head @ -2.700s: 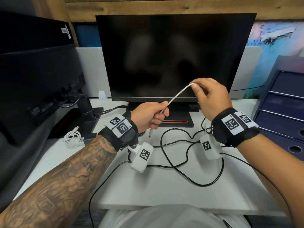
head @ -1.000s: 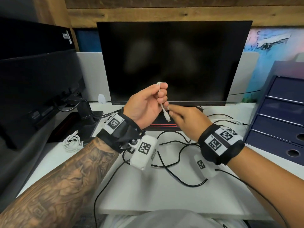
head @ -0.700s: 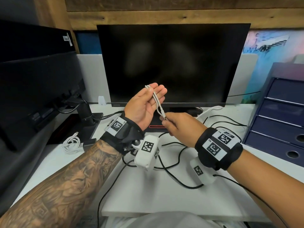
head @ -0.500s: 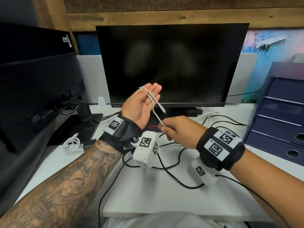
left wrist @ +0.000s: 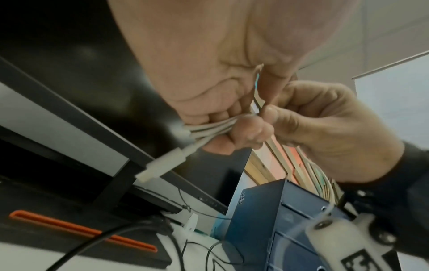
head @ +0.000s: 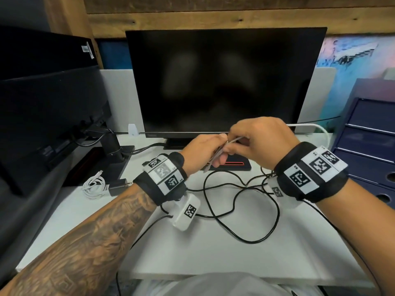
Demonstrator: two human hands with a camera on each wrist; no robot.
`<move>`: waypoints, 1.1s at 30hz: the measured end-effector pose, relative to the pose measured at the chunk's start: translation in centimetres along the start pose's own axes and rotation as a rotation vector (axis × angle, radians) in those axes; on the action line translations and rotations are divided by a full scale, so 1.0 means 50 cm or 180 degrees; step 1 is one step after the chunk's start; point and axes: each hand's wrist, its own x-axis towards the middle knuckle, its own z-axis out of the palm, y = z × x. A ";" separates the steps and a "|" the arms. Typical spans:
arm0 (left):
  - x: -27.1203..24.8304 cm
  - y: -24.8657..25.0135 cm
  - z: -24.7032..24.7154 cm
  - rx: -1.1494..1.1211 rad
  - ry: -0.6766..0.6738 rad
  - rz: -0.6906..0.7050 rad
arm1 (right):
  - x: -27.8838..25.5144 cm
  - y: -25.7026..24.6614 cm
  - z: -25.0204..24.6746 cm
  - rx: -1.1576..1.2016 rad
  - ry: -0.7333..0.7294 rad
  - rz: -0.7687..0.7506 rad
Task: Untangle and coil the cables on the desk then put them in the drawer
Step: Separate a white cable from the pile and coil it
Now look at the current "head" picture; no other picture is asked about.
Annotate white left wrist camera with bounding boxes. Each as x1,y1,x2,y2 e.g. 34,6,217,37
172,194,201,232

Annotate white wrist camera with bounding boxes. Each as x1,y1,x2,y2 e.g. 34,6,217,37
267,178,304,209
172,194,201,232

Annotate person's left hand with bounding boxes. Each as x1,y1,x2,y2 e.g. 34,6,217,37
178,133,229,177

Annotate black wrist strap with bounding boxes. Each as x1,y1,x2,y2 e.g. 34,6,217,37
274,141,349,203
132,152,188,206

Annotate white cable with black charger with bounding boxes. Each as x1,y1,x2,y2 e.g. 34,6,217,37
81,171,108,200

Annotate person's right hand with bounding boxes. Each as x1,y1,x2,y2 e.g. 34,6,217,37
219,116,301,171

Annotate person's left forearm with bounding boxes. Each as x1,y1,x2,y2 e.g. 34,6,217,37
0,183,158,296

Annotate black monitor link cable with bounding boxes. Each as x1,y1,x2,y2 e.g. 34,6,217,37
123,142,167,155

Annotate black right wrist strap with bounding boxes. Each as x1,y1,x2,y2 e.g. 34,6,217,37
274,141,349,203

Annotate black monitor power cable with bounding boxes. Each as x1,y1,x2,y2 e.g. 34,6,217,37
75,127,116,148

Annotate black charger plug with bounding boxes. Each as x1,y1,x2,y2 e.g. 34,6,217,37
108,178,134,197

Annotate black monitor arm base plate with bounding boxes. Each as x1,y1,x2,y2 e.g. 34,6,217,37
63,146,136,187

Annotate white partition panel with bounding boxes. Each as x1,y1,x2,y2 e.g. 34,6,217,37
295,67,337,134
99,69,145,134

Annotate person's white shirt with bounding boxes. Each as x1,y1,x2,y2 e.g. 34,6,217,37
135,272,325,296

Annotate black left wrist strap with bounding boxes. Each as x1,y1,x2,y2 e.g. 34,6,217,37
132,152,188,206

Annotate black computer monitor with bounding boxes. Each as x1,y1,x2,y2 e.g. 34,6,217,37
125,27,328,140

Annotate person's right forearm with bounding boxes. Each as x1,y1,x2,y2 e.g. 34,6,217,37
316,177,395,296

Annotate black panel with white sticker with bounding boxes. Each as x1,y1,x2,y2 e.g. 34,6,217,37
0,26,101,81

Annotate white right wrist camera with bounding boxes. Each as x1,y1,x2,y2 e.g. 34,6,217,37
267,178,304,209

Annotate long black cable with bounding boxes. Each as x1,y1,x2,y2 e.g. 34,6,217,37
186,169,281,244

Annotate navy blue drawer unit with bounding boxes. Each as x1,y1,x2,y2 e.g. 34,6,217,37
332,78,395,210

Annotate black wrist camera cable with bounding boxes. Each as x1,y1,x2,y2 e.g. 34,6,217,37
116,215,174,296
304,200,383,296

